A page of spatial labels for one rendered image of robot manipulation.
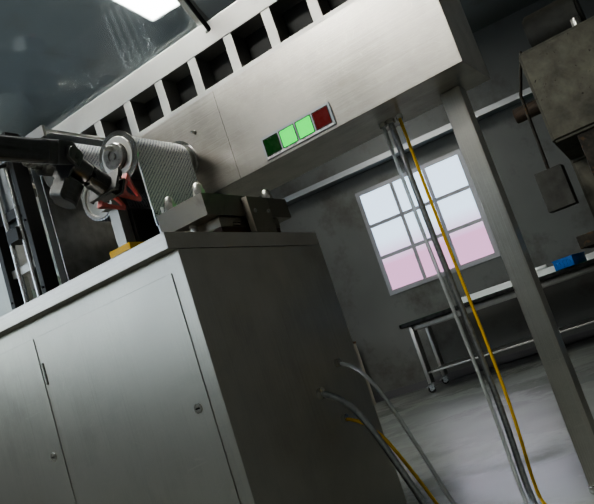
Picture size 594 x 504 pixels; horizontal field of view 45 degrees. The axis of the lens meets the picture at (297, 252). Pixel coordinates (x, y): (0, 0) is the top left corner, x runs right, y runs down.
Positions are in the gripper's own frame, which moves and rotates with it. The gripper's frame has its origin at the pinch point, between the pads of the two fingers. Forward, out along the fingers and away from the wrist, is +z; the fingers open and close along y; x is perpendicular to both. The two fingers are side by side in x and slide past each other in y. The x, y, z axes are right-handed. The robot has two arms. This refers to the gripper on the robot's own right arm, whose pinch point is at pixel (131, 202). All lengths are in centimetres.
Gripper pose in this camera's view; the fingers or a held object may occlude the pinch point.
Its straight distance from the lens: 193.6
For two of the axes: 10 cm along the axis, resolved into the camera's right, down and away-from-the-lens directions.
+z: 6.1, 4.3, 6.7
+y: 7.9, -3.4, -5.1
